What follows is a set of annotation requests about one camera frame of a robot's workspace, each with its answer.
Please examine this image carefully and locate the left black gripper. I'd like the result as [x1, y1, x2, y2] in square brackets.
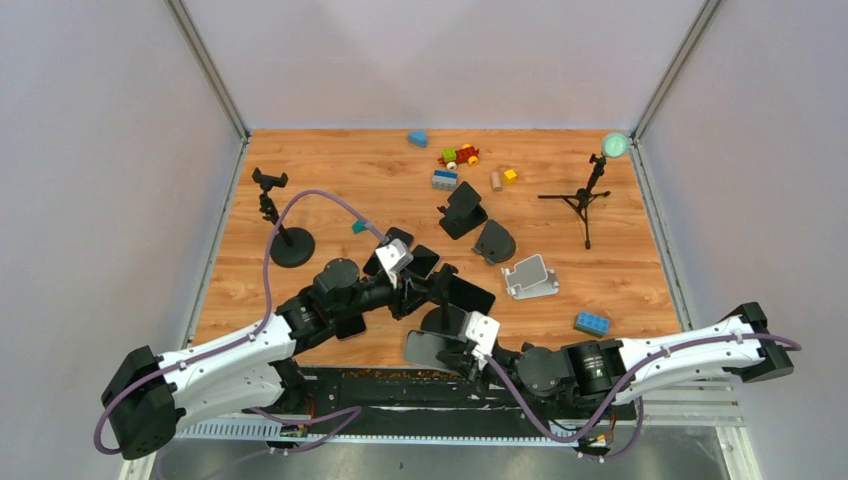
[331, 267, 439, 322]

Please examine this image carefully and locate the pink phone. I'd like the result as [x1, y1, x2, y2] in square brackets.
[362, 227, 415, 276]

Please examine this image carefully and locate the teal smartphone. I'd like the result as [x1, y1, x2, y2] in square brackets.
[448, 275, 496, 315]

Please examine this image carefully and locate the black round-base clamp stand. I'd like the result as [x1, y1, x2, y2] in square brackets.
[251, 167, 317, 270]

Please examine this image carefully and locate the tall black round-base stand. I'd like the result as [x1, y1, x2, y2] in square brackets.
[420, 264, 466, 337]

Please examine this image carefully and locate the purple phone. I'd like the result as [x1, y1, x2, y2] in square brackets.
[335, 314, 367, 340]

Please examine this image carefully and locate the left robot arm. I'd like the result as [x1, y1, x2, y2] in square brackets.
[93, 258, 458, 460]

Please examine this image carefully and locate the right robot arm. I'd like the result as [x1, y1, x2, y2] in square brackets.
[429, 302, 801, 418]

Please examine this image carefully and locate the black folding phone stand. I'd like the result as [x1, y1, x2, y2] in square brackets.
[437, 181, 489, 240]

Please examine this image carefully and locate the grey round phone stand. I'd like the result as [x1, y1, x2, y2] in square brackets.
[472, 219, 517, 265]

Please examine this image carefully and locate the white phone stand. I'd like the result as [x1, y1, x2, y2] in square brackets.
[501, 254, 560, 300]

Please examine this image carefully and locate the teal small block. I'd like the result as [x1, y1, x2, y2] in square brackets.
[351, 220, 367, 234]

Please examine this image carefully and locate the blue white block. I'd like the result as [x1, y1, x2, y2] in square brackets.
[431, 170, 459, 192]

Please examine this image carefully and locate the blue lego brick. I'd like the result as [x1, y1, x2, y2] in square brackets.
[573, 311, 610, 338]

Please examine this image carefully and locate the wooden cylinder block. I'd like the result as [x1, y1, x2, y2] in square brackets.
[490, 171, 503, 192]

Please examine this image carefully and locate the yellow small block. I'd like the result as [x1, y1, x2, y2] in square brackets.
[502, 169, 518, 184]

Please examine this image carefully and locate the blue triangular block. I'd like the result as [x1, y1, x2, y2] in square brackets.
[406, 130, 429, 148]

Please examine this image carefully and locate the black mini tripod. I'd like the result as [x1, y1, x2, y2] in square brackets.
[537, 154, 611, 250]

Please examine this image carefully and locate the green ball on tripod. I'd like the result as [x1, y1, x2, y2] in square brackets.
[601, 132, 631, 159]

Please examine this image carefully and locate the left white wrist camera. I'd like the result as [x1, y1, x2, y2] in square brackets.
[374, 239, 413, 288]

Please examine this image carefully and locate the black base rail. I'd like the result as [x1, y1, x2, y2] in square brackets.
[172, 364, 743, 446]

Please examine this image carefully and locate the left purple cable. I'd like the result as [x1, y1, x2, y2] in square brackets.
[93, 189, 389, 456]

